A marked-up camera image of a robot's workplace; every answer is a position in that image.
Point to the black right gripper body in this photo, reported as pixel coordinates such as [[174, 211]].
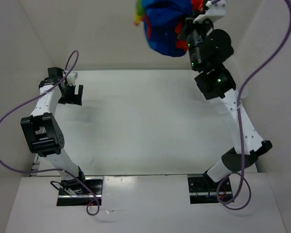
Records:
[[194, 32]]

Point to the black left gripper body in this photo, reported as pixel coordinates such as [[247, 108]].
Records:
[[69, 96]]

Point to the rainbow striped shorts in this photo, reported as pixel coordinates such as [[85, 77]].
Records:
[[163, 21]]

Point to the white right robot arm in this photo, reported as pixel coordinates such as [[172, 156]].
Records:
[[208, 49]]

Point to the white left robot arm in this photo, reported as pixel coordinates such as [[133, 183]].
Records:
[[44, 135]]

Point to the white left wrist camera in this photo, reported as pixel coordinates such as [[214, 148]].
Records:
[[71, 78]]

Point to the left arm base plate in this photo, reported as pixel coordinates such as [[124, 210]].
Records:
[[80, 196]]

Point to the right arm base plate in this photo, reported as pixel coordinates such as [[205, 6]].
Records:
[[200, 194]]

